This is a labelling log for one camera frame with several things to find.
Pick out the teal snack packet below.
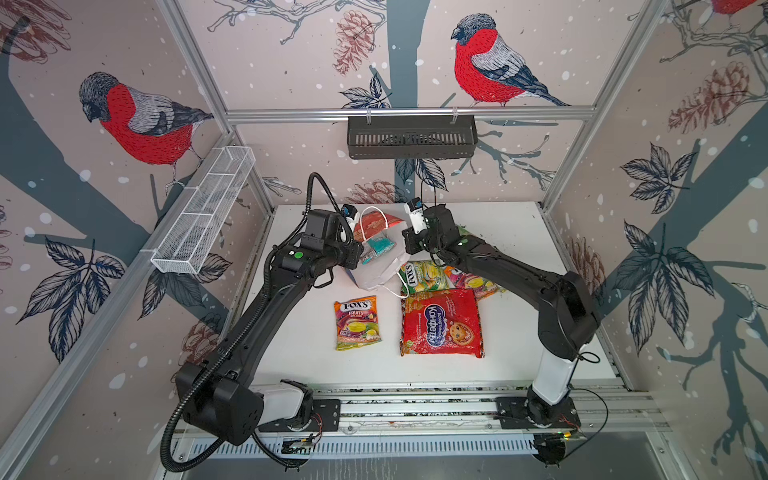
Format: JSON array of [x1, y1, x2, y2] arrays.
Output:
[[360, 234, 395, 265]]

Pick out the red paper gift bag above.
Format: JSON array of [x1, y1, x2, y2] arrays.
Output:
[[346, 205, 410, 299]]

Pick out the red snack bag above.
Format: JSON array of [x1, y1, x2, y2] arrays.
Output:
[[400, 289, 485, 358]]

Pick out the orange candy snack packet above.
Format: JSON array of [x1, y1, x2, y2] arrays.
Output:
[[443, 266, 502, 301]]

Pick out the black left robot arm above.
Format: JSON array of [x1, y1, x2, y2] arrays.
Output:
[[161, 204, 363, 447]]

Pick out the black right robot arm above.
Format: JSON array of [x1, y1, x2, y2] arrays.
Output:
[[403, 198, 600, 426]]

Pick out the black hanging basket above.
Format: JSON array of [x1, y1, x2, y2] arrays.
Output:
[[347, 115, 478, 160]]

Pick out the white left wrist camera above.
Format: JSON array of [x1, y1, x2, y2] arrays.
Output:
[[341, 204, 358, 220]]

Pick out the horizontal aluminium frame bar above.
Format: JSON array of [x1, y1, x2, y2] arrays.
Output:
[[225, 106, 597, 125]]

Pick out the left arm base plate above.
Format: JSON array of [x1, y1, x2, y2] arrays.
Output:
[[258, 399, 341, 433]]

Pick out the white wire mesh shelf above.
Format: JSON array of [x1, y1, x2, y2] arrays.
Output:
[[151, 146, 255, 275]]

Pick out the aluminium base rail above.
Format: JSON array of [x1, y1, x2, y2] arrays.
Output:
[[173, 379, 667, 460]]

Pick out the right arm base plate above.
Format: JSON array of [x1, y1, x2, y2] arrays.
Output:
[[494, 396, 581, 430]]

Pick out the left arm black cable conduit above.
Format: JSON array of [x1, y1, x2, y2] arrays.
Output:
[[158, 172, 343, 474]]

